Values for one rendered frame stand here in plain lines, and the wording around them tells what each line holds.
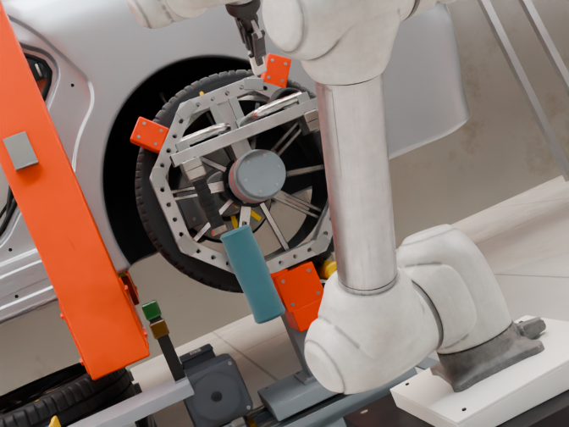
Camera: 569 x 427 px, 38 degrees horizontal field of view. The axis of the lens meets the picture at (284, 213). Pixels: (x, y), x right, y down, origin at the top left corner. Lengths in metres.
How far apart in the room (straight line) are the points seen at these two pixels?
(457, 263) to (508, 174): 5.52
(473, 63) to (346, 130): 5.85
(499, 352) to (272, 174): 0.91
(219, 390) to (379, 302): 1.13
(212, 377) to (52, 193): 0.68
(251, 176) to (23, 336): 4.26
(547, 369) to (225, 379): 1.17
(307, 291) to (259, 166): 0.40
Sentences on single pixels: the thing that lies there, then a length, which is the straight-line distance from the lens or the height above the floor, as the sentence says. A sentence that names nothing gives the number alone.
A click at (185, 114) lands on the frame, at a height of 1.09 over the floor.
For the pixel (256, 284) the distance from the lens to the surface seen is 2.23.
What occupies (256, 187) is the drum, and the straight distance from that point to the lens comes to 2.22.
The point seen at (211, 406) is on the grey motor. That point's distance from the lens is 2.44.
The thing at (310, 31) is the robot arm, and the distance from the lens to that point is 1.11.
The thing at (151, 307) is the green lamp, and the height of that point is 0.65.
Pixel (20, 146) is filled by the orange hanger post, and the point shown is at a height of 1.15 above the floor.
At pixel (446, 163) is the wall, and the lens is 6.81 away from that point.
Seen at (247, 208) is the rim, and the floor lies 0.78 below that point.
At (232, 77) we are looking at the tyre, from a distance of 2.48.
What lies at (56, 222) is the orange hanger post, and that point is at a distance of 2.25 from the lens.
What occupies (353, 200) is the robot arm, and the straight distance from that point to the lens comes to 1.28.
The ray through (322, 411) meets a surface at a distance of 2.46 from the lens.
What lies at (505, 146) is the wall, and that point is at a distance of 7.05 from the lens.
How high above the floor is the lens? 0.80
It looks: 2 degrees down
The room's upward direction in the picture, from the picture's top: 23 degrees counter-clockwise
